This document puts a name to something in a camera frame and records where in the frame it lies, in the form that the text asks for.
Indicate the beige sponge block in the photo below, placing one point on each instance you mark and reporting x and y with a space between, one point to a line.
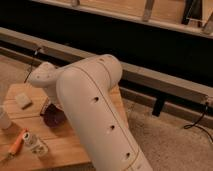
23 101

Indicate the clear plastic bottle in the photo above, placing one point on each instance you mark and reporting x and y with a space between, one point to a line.
35 144

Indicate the white cup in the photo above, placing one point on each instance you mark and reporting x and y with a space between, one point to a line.
5 121

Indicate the dark brown snack bar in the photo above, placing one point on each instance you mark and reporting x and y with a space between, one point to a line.
44 107

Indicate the wooden table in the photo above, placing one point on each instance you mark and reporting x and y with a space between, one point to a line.
64 146

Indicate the dark purple ceramic bowl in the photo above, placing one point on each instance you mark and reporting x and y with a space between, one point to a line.
53 116

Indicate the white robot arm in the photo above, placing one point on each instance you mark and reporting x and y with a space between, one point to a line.
82 90

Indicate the orange handled tool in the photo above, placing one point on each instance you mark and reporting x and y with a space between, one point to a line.
14 147

